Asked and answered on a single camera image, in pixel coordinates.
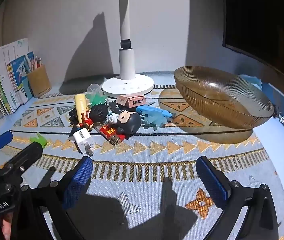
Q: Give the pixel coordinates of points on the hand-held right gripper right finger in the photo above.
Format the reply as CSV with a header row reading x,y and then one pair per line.
x,y
212,180

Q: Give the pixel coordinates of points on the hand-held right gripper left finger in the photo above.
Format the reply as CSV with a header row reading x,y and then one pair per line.
x,y
78,181

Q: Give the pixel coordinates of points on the small green clip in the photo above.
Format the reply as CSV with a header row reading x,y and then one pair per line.
x,y
38,141

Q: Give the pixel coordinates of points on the white charger plug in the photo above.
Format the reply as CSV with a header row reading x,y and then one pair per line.
x,y
82,137

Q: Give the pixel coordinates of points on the red lighter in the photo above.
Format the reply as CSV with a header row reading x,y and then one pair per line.
x,y
109,132

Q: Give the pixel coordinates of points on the small red figure toy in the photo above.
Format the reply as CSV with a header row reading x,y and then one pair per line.
x,y
88,123

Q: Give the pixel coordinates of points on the black spiky toy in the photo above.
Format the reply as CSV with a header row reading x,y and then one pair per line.
x,y
98,113

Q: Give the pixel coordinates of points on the small white figurine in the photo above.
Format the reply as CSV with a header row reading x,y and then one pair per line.
x,y
112,118

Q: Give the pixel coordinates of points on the black-haired doll figurine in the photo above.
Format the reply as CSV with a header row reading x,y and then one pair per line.
x,y
129,126

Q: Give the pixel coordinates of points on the black rectangular box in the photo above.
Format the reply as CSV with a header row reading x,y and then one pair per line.
x,y
115,108

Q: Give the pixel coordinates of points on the translucent blue dinosaur toy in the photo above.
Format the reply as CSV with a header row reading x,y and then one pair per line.
x,y
154,120

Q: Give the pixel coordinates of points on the amber ribbed glass bowl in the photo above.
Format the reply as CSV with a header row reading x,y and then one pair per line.
x,y
219,97

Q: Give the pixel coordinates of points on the green translucent toy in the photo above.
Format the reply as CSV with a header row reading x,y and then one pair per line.
x,y
97,98

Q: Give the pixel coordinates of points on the pink box eraser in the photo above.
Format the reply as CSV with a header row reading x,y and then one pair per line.
x,y
132,101

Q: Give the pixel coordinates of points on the person's left hand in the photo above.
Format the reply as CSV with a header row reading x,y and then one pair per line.
x,y
5,227

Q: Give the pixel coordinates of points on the light blue bookend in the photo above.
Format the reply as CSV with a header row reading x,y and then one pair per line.
x,y
28,90

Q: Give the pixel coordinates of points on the row of books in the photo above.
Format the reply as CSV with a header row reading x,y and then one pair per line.
x,y
4,80

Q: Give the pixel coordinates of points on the patterned woven table mat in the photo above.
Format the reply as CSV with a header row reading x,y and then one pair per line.
x,y
157,150

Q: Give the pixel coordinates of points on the brown cylindrical pen holder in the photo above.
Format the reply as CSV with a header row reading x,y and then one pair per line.
x,y
39,81

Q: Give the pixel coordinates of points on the bunch of pens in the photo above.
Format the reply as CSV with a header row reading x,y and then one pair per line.
x,y
35,63

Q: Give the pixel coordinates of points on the light blue cloth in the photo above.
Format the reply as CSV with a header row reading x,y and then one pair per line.
x,y
253,81

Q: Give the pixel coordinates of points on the white desk lamp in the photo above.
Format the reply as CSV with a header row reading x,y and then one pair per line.
x,y
127,65

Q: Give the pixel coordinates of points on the dark framed panel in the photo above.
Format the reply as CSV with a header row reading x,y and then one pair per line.
x,y
257,17

